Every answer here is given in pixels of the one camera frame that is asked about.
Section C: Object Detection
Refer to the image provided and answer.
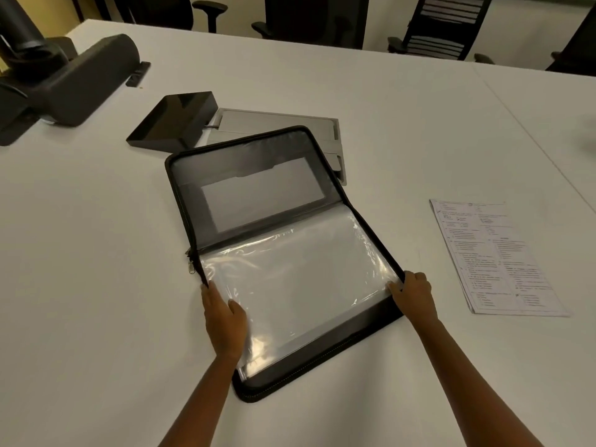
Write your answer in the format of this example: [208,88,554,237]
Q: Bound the clear plastic sleeve pages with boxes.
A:
[197,213,402,380]

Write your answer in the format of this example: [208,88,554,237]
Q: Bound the person's right hand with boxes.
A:
[386,271,441,326]

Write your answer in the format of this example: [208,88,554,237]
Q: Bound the grey flat tray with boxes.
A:
[204,107,349,187]

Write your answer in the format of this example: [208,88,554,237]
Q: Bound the small black cable cover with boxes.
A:
[125,61,152,88]

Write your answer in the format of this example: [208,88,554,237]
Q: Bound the glossy black box lid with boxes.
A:
[125,91,220,152]

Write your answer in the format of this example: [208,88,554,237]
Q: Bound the person's left hand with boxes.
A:
[201,280,249,364]

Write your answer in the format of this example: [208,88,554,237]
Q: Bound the printed paper sheets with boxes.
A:
[429,198,572,318]

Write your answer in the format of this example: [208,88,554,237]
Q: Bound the person's left forearm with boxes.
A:
[157,354,243,447]

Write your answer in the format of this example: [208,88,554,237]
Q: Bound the person's right forearm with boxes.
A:
[409,318,546,447]

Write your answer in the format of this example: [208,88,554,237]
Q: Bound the white paper sheet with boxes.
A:
[200,156,327,234]

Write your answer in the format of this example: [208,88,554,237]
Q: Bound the black slatted office chair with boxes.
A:
[387,0,496,65]

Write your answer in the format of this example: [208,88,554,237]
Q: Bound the black zip document folder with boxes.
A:
[164,125,406,404]

